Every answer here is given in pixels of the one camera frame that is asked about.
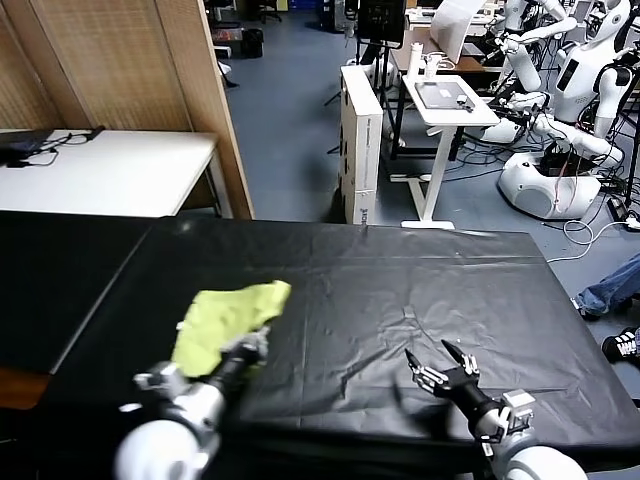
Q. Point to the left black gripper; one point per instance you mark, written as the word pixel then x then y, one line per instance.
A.
pixel 235 370

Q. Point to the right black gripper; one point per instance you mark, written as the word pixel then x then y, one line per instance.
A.
pixel 470 397

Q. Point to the lime green t-shirt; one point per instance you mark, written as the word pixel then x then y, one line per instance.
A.
pixel 220 320

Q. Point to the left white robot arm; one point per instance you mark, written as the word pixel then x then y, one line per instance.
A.
pixel 160 450

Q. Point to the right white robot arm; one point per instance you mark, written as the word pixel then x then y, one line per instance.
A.
pixel 545 462

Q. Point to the white humanoid robot raised arm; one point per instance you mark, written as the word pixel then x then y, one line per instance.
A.
pixel 522 65

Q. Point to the black plastic table cover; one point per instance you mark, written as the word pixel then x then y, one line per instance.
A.
pixel 400 280

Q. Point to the dark sneaker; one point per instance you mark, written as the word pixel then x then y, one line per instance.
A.
pixel 590 314

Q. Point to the black white striped sneaker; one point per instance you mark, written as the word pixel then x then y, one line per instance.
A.
pixel 620 345

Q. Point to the blue jeans leg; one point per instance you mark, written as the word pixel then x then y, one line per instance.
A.
pixel 615 290

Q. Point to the black side table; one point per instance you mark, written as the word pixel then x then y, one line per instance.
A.
pixel 50 280

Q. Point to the white rectangular table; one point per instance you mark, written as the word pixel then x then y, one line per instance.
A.
pixel 125 170

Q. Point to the tall white cardboard box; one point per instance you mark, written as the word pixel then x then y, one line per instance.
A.
pixel 362 150

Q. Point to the black power strip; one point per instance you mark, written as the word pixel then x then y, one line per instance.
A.
pixel 617 206

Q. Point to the white standing desk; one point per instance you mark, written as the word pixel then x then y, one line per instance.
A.
pixel 450 114

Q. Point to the small black desk device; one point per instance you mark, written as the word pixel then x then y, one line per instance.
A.
pixel 465 102

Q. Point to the grey closed laptop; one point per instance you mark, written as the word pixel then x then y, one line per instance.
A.
pixel 440 95

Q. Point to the small white floor object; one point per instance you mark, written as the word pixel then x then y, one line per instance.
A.
pixel 225 71

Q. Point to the white cup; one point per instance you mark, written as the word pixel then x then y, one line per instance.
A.
pixel 430 70

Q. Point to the black waste bin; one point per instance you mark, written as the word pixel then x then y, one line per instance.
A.
pixel 252 44

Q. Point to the black flat bag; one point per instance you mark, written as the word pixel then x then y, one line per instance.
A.
pixel 20 145

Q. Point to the brown wooden desk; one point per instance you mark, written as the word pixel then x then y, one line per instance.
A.
pixel 472 61

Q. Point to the white water bottle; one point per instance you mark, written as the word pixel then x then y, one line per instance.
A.
pixel 413 61

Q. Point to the wooden folding screen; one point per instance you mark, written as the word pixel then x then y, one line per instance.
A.
pixel 125 60

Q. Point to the white humanoid robot with base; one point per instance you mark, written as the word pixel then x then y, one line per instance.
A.
pixel 580 85

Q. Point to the white curved panel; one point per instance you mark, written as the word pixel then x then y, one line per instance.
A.
pixel 450 29

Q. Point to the black monitor on stand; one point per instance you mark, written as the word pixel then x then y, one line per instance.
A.
pixel 380 20

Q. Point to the right grey wrist camera box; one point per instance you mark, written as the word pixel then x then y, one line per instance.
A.
pixel 519 410

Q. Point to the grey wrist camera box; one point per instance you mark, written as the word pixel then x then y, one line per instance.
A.
pixel 162 380
pixel 519 410

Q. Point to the left grey wrist camera box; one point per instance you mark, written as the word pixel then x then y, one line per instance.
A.
pixel 162 380

